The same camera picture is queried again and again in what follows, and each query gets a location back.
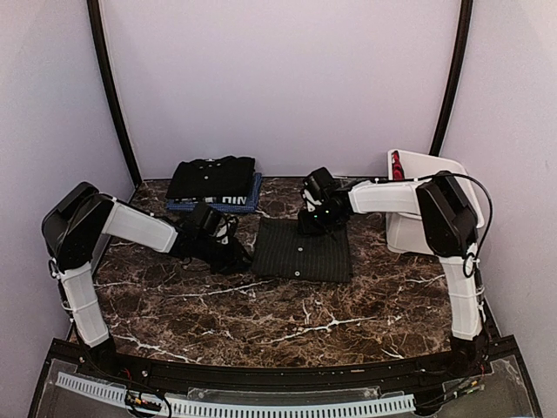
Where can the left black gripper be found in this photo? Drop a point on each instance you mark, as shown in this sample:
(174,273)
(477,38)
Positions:
(234,259)

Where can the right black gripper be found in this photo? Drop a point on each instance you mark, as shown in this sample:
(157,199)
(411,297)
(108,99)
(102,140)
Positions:
(306,226)

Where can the black pinstriped long sleeve shirt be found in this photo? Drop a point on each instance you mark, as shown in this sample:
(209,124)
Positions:
(281,251)

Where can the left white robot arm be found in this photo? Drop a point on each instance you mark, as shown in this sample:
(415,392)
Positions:
(72,229)

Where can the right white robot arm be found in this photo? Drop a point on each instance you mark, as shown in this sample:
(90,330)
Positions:
(449,221)

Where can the black white lettered folded shirt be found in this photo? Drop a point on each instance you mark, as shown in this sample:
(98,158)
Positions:
(222,200)

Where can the blue checkered folded shirt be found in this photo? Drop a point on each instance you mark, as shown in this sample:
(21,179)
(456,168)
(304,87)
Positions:
(256,184)

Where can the black folded button shirt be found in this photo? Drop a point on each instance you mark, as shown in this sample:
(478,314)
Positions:
(222,177)

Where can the white plastic bin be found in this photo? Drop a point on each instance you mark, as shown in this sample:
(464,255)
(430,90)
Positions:
(404,231)

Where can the red black shirt in bin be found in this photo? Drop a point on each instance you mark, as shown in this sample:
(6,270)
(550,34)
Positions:
(397,168)

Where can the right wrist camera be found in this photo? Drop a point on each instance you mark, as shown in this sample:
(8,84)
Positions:
(318,186)

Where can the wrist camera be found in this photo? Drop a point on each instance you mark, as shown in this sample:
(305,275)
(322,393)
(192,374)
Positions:
(213,223)
(318,186)

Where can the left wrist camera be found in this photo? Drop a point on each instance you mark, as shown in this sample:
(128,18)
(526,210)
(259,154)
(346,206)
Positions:
(213,223)

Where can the white slotted cable duct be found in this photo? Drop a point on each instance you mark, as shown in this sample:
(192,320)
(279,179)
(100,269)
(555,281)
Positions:
(204,402)

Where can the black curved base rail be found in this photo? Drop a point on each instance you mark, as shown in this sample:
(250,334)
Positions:
(421,374)

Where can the right black frame post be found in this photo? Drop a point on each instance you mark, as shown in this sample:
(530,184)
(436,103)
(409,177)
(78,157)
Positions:
(453,78)

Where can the black frame post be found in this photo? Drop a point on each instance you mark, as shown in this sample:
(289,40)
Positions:
(453,78)
(110,91)

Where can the left black frame post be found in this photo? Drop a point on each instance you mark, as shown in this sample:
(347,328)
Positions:
(110,91)

